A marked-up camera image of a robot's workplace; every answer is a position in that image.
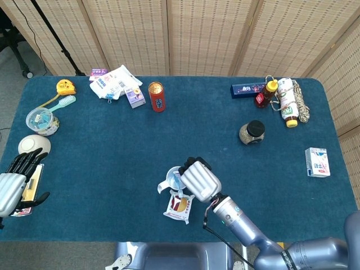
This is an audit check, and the metal table leg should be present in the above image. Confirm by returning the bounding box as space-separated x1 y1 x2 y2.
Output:
241 242 250 270

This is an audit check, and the clear tub with clips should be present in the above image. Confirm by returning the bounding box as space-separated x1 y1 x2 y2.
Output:
25 107 60 137

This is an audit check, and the beige bowl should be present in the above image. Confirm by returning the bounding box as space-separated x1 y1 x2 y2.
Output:
17 134 52 161

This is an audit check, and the white wipes pack blue print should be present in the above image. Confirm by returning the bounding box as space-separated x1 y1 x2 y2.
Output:
89 76 122 100

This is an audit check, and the mint green scrub brush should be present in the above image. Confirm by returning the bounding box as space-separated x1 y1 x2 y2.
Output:
47 95 77 113

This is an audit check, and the bamboo folding screen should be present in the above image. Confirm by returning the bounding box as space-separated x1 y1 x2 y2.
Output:
0 0 360 212

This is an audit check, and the small purple white box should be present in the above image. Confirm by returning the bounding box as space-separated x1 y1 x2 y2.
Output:
125 87 146 110

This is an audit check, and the thin black wall cable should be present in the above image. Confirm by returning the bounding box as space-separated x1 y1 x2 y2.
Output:
16 0 48 74

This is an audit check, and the razor in card pack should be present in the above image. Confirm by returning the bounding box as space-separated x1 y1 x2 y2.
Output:
10 163 45 217

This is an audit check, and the black wheeled chair base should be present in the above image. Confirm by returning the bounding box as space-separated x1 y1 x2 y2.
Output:
0 26 34 79

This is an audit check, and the red soda can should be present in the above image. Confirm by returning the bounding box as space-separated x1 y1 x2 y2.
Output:
148 81 167 113

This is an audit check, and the dark blue long box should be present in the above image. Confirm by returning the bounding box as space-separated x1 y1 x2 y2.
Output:
231 82 268 100

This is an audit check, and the snack packet with orange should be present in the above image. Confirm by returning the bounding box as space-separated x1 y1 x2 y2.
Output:
163 190 196 225

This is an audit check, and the white drink bottle yellow cap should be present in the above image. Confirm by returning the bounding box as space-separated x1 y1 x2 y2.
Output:
277 78 299 128

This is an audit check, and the purple white card pack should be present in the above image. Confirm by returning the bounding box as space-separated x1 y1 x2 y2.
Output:
89 67 109 82

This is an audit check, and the white plastic pouch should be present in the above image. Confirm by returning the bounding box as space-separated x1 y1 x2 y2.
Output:
105 64 143 95

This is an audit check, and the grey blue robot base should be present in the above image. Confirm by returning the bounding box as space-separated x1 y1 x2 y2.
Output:
105 241 248 270

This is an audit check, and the yellow tape measure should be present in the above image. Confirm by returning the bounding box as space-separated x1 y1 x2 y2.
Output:
56 79 77 96

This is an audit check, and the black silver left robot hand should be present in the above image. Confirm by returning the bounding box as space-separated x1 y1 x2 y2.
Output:
0 148 51 219

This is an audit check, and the yellow plastic handle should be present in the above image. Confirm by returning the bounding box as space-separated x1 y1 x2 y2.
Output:
35 94 61 110

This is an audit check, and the beige rope bundle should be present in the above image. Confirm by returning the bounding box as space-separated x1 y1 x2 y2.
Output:
264 74 311 124

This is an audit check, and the blue felt table cover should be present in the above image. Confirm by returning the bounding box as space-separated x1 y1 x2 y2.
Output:
0 75 349 243

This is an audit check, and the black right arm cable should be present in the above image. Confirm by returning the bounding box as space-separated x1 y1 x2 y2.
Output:
202 213 255 268

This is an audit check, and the black tripod stand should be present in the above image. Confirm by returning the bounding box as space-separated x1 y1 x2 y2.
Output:
29 0 87 77

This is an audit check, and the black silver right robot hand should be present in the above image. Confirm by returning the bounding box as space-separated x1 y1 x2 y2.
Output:
178 156 223 204

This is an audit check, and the white cup with handle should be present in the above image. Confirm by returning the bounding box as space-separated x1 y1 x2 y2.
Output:
157 166 186 195

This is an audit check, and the honey bottle yellow cap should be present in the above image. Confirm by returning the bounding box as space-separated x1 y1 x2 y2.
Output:
254 79 278 109

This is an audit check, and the white blue milk carton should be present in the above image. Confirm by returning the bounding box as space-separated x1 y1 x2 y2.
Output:
304 147 331 178

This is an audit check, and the glass jar black lid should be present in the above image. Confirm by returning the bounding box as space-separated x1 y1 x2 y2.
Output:
238 120 266 146

